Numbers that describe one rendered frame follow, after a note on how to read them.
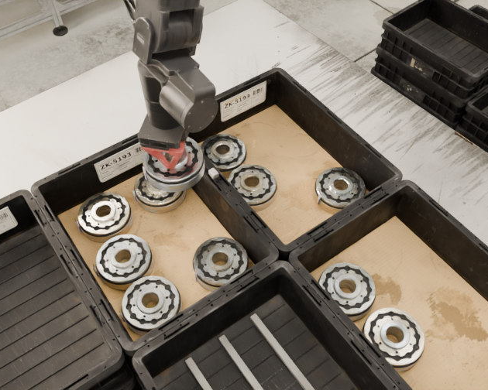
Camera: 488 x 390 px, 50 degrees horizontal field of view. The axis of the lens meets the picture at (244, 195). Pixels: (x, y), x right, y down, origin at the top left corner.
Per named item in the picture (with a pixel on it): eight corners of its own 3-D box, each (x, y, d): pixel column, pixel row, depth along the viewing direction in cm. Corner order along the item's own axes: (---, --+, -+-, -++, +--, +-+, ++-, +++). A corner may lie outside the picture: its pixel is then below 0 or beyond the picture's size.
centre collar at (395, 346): (373, 334, 87) (373, 333, 87) (391, 316, 89) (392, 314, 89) (396, 356, 85) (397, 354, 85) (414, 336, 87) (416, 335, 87)
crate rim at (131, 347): (31, 193, 99) (26, 185, 97) (166, 127, 110) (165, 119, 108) (129, 361, 80) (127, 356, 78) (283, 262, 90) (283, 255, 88)
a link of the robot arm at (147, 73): (162, 38, 73) (127, 55, 71) (191, 63, 70) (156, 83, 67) (168, 76, 78) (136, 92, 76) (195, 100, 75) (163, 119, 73)
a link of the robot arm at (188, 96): (190, 5, 71) (135, 11, 65) (243, 49, 65) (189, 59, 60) (176, 80, 79) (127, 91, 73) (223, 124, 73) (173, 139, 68)
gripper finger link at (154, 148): (197, 148, 89) (193, 110, 81) (186, 182, 85) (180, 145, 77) (159, 142, 90) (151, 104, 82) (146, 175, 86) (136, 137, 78)
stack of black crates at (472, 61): (358, 112, 220) (380, 21, 184) (404, 82, 231) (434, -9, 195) (434, 168, 202) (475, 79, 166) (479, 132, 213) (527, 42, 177)
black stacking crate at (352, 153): (172, 157, 117) (166, 121, 108) (276, 104, 128) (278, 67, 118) (280, 285, 98) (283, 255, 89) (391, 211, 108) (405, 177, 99)
